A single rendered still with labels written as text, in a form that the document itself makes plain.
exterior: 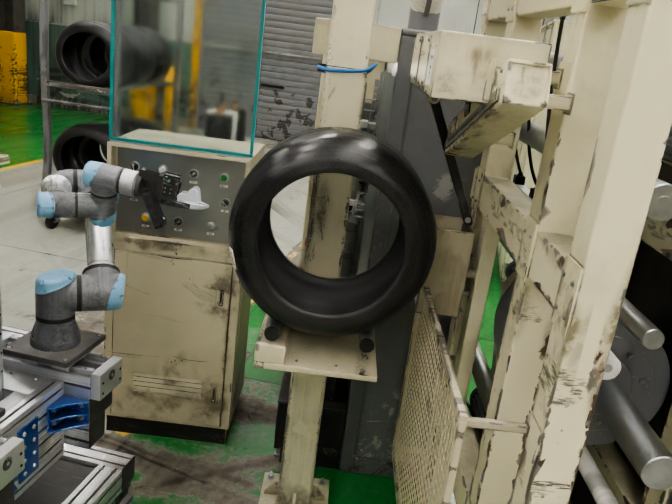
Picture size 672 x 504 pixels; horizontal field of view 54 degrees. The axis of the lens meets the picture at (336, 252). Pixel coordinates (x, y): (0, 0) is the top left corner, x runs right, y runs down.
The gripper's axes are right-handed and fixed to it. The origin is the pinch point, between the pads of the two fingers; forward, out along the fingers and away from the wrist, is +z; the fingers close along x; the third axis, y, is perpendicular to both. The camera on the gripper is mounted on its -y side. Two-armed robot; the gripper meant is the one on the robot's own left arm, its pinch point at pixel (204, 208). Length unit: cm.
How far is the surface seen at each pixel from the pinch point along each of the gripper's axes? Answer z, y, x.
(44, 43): -192, 0, 322
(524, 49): 68, 63, -37
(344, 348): 51, -36, 5
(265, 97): -93, -64, 948
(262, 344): 26.1, -32.9, -11.4
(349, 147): 36.6, 29.1, -10.2
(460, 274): 83, -7, 18
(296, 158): 23.6, 23.0, -11.8
